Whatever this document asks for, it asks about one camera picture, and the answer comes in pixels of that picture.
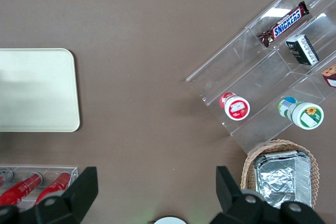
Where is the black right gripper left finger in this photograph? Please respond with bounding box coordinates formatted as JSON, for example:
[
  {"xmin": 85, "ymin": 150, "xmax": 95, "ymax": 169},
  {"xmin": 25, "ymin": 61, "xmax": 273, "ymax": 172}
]
[{"xmin": 33, "ymin": 166, "xmax": 99, "ymax": 224}]

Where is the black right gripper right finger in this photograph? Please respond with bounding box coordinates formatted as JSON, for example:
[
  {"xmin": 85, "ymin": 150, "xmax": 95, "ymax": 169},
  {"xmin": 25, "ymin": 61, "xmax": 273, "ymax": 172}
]
[{"xmin": 211, "ymin": 165, "xmax": 266, "ymax": 224}]

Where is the light wicker basket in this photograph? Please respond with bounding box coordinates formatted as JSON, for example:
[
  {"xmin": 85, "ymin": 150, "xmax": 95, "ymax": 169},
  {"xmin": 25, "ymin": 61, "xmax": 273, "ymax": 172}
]
[{"xmin": 240, "ymin": 138, "xmax": 320, "ymax": 209}]

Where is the cream plastic serving tray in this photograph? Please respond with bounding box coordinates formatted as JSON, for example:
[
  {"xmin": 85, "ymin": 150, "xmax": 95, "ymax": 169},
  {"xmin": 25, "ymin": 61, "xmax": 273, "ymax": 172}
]
[{"xmin": 0, "ymin": 48, "xmax": 81, "ymax": 133}]

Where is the clear acrylic bottle rack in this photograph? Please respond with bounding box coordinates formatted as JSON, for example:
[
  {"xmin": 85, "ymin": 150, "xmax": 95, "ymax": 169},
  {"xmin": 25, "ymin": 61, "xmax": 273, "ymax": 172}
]
[{"xmin": 0, "ymin": 165, "xmax": 79, "ymax": 210}]

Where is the red cola bottle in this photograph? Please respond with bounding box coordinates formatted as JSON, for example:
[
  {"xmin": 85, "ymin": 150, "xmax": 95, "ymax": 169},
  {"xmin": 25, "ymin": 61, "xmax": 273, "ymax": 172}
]
[
  {"xmin": 0, "ymin": 172, "xmax": 44, "ymax": 207},
  {"xmin": 34, "ymin": 172, "xmax": 72, "ymax": 206}
]

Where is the aluminium foil container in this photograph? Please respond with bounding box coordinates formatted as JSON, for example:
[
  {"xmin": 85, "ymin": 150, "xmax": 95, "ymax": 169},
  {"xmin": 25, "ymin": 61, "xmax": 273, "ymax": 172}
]
[{"xmin": 253, "ymin": 150, "xmax": 313, "ymax": 209}]

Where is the red lid yogurt bottle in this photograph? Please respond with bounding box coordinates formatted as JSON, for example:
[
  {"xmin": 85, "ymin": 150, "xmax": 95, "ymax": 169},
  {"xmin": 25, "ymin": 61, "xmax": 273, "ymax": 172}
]
[{"xmin": 219, "ymin": 91, "xmax": 251, "ymax": 122}]

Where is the green lid yogurt bottle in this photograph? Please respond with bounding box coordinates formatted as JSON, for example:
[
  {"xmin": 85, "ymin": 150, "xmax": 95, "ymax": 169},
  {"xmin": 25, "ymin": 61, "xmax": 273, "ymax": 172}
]
[{"xmin": 277, "ymin": 96, "xmax": 325, "ymax": 131}]

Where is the clear acrylic stepped shelf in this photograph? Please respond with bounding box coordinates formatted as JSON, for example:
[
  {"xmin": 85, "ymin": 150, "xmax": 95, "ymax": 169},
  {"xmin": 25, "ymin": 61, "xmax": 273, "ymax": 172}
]
[{"xmin": 185, "ymin": 0, "xmax": 336, "ymax": 157}]

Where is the red cookie box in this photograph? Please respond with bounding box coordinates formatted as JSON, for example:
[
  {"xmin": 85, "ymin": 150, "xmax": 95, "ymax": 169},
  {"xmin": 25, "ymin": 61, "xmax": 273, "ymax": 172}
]
[{"xmin": 322, "ymin": 63, "xmax": 336, "ymax": 89}]

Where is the small black white box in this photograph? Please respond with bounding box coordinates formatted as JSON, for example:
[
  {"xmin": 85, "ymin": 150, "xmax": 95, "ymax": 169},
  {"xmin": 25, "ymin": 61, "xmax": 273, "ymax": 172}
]
[{"xmin": 285, "ymin": 34, "xmax": 320, "ymax": 66}]

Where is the Snickers chocolate bar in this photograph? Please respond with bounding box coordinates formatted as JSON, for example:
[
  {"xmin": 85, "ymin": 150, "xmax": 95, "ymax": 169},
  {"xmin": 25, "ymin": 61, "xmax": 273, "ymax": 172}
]
[{"xmin": 257, "ymin": 1, "xmax": 310, "ymax": 49}]

